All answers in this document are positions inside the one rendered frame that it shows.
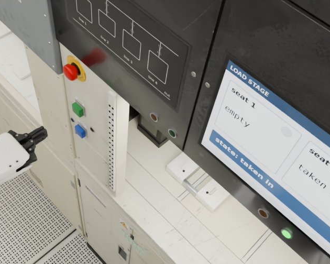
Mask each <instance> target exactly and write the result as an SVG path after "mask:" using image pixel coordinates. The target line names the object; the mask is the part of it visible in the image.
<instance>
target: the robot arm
mask: <svg viewBox="0 0 330 264"><path fill-rule="evenodd" d="M46 137H48V134H47V130H46V129H45V128H44V127H43V126H41V127H39V128H36V129H35V130H33V131H32V132H30V133H24V134H17V133H16V132H14V131H13V130H10V131H8V132H7V133H2V134H0V184H3V183H5V182H7V181H9V180H11V179H13V178H15V177H16V176H18V175H20V174H22V173H23V172H25V171H26V170H28V169H29V168H31V166H32V163H33V162H35V161H37V156H36V154H35V148H36V145H37V144H38V143H40V142H41V141H43V140H45V139H46ZM29 155H30V156H29Z"/></svg>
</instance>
